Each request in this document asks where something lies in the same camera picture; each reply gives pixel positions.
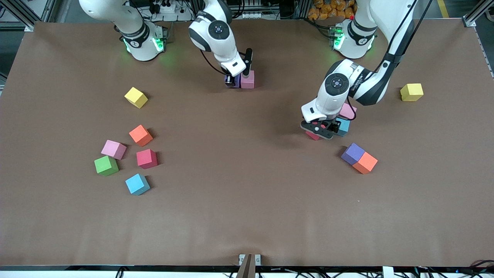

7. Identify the aluminium frame strut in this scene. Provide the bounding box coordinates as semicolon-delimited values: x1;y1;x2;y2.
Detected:
3;0;58;31
462;0;494;27

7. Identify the blue foam cube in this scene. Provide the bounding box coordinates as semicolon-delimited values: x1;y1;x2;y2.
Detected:
335;118;351;137
125;173;151;196

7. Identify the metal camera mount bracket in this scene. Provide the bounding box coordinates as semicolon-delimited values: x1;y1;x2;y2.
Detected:
236;253;262;278

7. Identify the yellow foam cube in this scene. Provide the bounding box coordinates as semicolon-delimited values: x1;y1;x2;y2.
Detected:
124;87;149;109
400;83;424;102

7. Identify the aluminium frame post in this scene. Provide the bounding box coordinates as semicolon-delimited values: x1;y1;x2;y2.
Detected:
295;0;311;19

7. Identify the pink foam cube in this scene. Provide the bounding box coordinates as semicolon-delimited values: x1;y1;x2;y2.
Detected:
240;70;255;89
101;140;127;160
340;103;357;120

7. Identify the bag of orange items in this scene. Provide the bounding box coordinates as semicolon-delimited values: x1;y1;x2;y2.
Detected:
308;0;356;20

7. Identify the green foam cube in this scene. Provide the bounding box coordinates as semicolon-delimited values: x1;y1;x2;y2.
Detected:
94;156;119;177

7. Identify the black cable bundle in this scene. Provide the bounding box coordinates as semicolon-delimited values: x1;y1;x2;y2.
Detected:
413;259;494;278

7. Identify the orange foam cube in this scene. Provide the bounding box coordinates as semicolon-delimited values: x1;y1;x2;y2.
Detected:
129;124;154;147
352;152;378;175

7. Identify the large white power strip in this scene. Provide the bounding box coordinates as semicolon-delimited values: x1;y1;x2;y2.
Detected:
149;0;193;22

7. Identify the aluminium table edge rail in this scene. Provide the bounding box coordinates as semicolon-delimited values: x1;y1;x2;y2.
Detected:
473;25;494;80

